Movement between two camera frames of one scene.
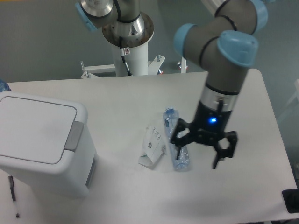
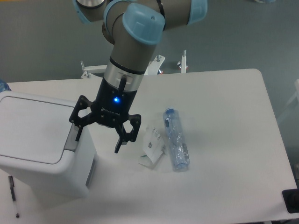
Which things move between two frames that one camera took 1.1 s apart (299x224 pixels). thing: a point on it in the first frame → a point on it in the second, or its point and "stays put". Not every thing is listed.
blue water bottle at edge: x=4 y=86 stays put
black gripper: x=208 y=126 → x=110 y=107
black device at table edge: x=291 y=199 stays put
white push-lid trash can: x=47 y=145 stays put
